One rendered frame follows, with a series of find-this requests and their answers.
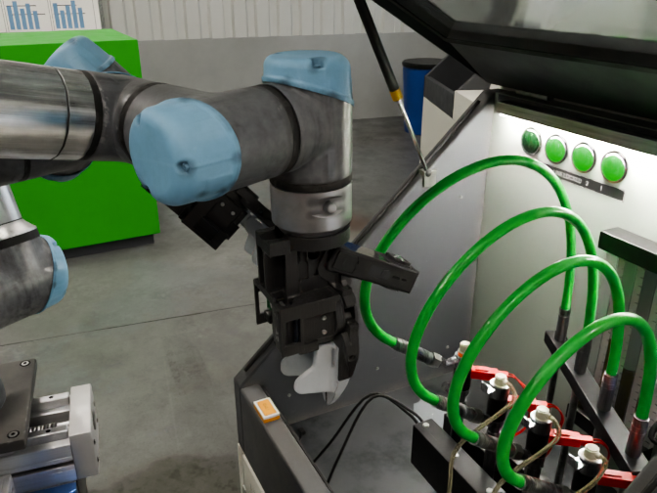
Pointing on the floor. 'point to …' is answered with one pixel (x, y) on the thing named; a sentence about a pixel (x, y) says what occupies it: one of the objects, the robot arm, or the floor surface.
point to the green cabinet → (71, 232)
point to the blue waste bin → (413, 102)
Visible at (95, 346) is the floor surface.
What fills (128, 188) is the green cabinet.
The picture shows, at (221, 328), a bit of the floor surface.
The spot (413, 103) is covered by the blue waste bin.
